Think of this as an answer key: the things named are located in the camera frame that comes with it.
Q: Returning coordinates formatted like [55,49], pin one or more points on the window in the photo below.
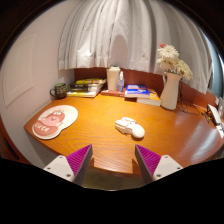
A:
[216,73]

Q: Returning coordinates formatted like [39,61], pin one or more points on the pink cartoon mouse pad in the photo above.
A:
[53,121]

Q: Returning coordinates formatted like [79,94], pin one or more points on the white computer mouse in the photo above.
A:
[132,128]

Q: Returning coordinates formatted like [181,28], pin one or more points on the orange book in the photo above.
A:
[154,99]

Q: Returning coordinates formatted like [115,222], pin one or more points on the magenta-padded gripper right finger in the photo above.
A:
[163,165]

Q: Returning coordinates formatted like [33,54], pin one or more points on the thin dark book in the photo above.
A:
[83,86]

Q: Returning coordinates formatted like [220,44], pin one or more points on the white desk device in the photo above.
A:
[214,115]

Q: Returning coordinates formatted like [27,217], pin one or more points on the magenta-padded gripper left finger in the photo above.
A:
[61,166]

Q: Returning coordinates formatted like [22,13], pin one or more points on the yellow and white book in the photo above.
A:
[81,94]

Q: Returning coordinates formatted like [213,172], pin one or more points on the cream lidded tumbler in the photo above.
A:
[112,78]

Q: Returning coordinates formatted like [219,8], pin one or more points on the white jug vase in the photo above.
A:
[170,93]

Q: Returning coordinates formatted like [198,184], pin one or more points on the yellow and black book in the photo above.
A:
[90,81]

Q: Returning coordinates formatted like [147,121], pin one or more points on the clear spray bottle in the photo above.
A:
[120,83]

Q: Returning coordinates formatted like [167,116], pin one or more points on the dark green mug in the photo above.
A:
[60,91]

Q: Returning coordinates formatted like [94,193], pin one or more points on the blue book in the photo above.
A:
[136,90]

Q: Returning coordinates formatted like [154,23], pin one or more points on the white pleated curtain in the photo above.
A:
[126,33]

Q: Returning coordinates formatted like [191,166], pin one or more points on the red book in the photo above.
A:
[111,93]

